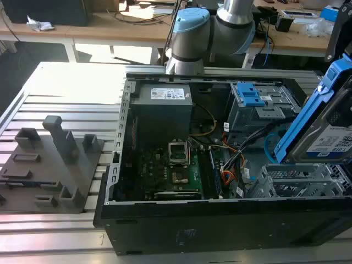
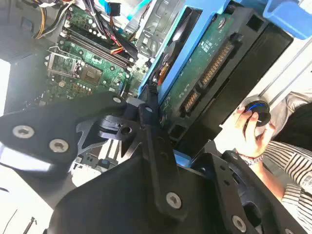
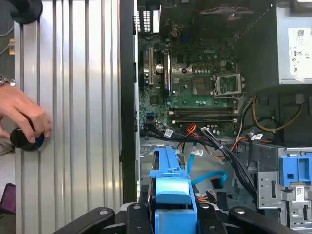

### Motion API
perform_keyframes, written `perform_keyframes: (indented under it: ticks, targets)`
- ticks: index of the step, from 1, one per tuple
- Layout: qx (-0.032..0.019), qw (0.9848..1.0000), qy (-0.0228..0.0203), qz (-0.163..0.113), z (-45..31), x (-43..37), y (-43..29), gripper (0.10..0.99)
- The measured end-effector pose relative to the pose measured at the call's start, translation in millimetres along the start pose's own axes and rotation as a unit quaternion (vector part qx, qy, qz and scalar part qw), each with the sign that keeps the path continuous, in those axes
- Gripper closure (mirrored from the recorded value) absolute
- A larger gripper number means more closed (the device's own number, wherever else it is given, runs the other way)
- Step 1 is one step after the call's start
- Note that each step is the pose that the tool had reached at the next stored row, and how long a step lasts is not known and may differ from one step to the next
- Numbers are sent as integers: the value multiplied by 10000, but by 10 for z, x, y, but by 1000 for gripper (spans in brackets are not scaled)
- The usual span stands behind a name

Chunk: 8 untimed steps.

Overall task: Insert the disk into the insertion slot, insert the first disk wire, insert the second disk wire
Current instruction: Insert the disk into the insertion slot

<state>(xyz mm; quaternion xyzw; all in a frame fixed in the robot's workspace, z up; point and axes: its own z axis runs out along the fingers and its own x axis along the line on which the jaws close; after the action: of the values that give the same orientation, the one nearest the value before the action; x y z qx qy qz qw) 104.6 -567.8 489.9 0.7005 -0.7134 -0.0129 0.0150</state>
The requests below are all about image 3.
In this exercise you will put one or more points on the metal optical drive cage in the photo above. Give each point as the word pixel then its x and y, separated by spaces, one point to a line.
pixel 267 185

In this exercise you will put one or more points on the CPU socket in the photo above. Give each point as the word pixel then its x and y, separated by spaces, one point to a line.
pixel 229 84

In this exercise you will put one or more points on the grey power supply unit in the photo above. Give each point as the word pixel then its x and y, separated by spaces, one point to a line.
pixel 282 48

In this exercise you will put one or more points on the blue plastic drive latch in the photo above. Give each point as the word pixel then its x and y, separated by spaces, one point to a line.
pixel 284 168

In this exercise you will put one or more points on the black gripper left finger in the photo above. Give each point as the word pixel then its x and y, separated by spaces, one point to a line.
pixel 102 214

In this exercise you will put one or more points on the black PC case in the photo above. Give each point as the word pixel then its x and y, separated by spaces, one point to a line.
pixel 128 97

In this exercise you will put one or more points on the person's bare hand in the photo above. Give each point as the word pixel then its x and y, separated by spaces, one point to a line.
pixel 22 107

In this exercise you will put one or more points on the green motherboard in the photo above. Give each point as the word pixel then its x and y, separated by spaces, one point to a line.
pixel 195 56

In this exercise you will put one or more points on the black rounded object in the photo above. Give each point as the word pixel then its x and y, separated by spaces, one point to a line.
pixel 26 11

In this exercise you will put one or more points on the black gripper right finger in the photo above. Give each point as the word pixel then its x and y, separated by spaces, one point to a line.
pixel 243 215

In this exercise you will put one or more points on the hard disk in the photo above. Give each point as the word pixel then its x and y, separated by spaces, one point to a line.
pixel 170 187

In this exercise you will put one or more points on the black RAM slot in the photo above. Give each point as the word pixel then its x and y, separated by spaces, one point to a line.
pixel 202 119
pixel 202 111

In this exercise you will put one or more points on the silver wristwatch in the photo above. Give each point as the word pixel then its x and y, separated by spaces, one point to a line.
pixel 6 81

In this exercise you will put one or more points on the dark purple object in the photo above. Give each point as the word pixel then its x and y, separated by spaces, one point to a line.
pixel 8 198

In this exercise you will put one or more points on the black graphics card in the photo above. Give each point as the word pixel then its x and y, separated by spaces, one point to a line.
pixel 166 73

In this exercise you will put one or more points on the metal socket cover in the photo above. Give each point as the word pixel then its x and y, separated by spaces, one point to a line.
pixel 194 86

